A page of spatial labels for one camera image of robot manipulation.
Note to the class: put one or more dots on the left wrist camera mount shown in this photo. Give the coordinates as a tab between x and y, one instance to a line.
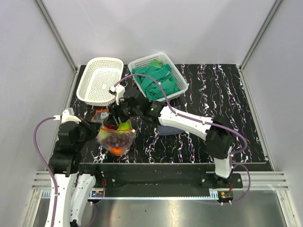
68	116

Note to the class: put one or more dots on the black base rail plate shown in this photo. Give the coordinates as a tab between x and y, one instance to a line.
135	181

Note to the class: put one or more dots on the clear zip top bag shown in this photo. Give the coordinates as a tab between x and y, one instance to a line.
101	116

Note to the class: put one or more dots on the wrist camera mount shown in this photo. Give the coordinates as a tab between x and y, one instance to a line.
118	91
68	116

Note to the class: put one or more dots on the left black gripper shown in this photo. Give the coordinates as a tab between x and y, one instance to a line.
94	127

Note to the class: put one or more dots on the right connector box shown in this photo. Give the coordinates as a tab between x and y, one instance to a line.
225	196

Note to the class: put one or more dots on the white oval perforated basket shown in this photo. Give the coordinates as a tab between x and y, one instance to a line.
100	74

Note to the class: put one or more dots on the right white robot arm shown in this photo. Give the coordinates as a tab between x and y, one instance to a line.
218	139

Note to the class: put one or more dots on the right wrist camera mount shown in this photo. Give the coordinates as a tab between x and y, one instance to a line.
118	91

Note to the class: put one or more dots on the green fake apple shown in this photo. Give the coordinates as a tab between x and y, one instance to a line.
125	126

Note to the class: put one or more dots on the left connector box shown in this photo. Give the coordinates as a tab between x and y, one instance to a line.
97	193

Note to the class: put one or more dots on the black marble pattern mat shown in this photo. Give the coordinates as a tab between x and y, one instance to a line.
213	90

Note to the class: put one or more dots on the green cloth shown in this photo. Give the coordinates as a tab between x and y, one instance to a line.
162	74

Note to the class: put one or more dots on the dark red fake apple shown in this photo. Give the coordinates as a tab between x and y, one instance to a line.
111	127

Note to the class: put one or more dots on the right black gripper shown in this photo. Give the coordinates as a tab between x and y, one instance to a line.
115	111

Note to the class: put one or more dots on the purple fake grapes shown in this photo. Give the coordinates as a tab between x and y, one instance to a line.
117	140

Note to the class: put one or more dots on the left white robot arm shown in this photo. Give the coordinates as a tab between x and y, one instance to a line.
71	181

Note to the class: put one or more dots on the connector box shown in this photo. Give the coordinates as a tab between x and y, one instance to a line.
225	196
97	193

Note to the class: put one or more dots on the grey folded towel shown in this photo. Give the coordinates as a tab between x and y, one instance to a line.
168	130

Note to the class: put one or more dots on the pale green fake cabbage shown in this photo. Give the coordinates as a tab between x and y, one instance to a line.
102	134

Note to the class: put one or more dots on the orange fake fruit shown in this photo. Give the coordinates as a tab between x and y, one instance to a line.
116	151

